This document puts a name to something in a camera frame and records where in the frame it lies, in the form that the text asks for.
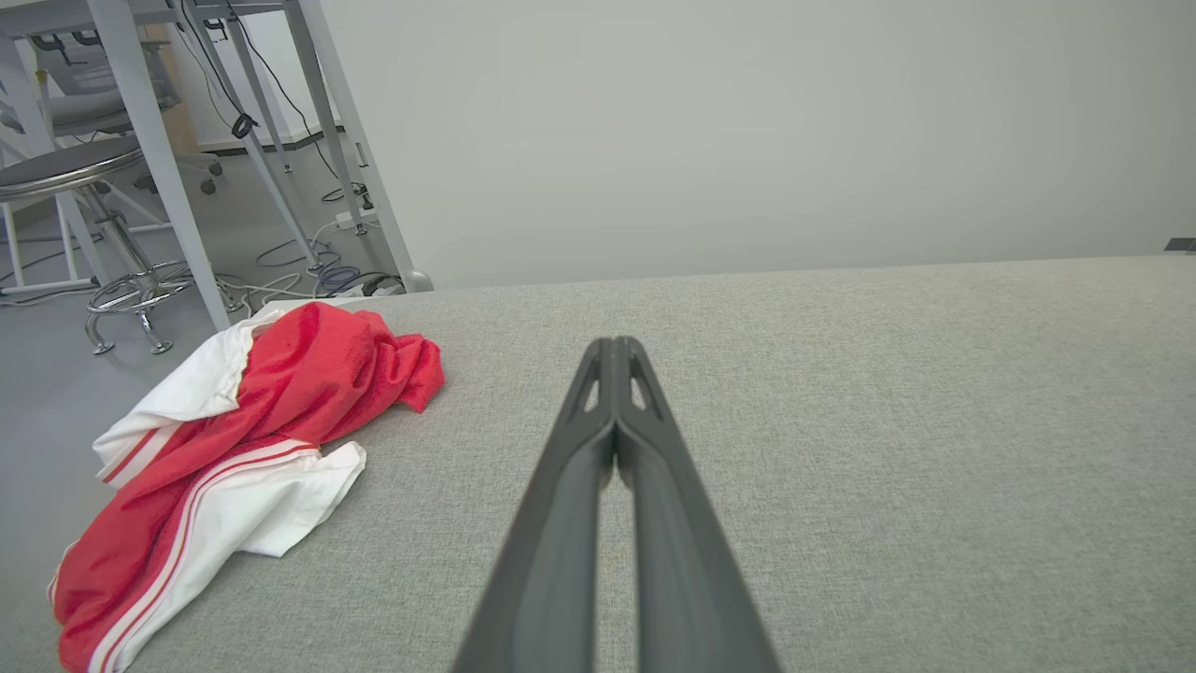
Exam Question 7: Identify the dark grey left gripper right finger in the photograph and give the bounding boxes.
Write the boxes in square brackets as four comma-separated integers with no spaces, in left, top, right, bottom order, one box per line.
[616,336,782,673]

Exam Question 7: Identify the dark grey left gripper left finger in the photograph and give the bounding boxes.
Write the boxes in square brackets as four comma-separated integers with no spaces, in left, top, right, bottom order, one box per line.
[451,338,617,673]

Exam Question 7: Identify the red white basketball jersey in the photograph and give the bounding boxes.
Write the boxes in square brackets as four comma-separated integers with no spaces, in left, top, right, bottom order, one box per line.
[47,301,446,673]

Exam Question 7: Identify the grey fabric sofa seat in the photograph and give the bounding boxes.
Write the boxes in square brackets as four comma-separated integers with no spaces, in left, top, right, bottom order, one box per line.
[121,254,1196,673]

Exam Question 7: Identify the round grey stool chrome base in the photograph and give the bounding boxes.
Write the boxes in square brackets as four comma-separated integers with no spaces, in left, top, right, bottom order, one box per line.
[0,138,246,357]

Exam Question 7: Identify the grey office chair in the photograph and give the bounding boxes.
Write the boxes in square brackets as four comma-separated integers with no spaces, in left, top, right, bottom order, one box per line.
[28,31,225,197]

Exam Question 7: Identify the white floor cable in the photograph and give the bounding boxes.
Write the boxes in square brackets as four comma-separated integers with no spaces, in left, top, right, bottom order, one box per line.
[220,269,323,316]

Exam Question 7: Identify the grey partition frame post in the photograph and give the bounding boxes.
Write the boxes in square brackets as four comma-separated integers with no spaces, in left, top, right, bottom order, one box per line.
[297,0,434,294]

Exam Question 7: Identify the black hanging cable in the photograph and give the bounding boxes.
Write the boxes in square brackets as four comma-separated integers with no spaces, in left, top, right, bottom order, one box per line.
[176,0,343,180]

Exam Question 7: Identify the white desk frame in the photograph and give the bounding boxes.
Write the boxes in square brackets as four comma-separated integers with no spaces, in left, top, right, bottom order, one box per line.
[0,0,370,333]

